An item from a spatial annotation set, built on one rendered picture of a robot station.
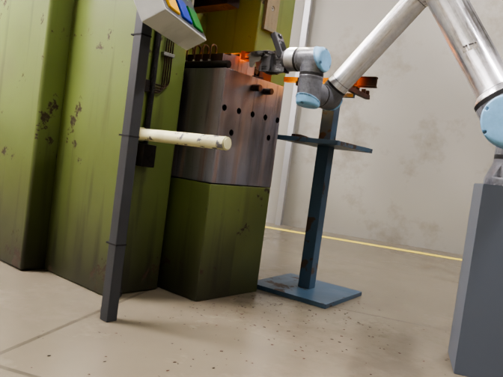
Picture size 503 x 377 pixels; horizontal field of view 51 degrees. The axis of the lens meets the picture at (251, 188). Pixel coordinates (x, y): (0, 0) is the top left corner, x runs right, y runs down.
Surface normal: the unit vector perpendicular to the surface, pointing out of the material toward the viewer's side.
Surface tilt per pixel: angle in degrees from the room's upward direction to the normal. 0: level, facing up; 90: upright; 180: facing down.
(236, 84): 90
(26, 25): 90
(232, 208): 90
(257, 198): 90
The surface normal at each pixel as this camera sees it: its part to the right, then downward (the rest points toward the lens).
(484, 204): -0.28, 0.01
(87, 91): -0.63, -0.04
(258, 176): 0.76, 0.14
